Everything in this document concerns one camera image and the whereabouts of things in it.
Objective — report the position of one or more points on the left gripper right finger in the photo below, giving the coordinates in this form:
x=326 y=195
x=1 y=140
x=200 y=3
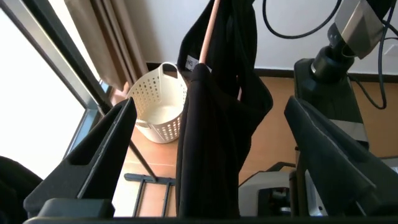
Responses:
x=342 y=174

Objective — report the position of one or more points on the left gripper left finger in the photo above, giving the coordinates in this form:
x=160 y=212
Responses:
x=102 y=161

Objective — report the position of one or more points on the black garment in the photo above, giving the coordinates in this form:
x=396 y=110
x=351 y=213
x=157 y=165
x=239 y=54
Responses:
x=211 y=140

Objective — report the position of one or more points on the black shorts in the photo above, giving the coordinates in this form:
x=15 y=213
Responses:
x=15 y=186

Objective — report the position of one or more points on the white laundry basket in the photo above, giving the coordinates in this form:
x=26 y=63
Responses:
x=158 y=93

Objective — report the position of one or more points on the brown curtain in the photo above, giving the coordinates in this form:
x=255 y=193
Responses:
x=109 y=37

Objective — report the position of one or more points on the window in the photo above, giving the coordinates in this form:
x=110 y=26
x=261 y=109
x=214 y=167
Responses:
x=46 y=62

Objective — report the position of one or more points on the pink clothes hanger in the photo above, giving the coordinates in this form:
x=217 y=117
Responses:
x=207 y=31

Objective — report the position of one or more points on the black clothes rack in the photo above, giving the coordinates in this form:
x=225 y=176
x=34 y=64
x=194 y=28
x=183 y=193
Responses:
x=143 y=161

